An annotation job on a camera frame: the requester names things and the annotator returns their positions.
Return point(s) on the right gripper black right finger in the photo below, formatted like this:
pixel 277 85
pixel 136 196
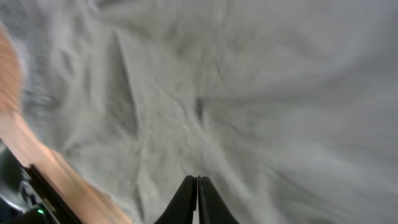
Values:
pixel 212 209

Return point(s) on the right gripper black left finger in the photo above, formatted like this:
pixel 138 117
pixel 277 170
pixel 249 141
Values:
pixel 183 204

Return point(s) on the grey shorts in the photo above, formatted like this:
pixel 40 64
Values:
pixel 289 107

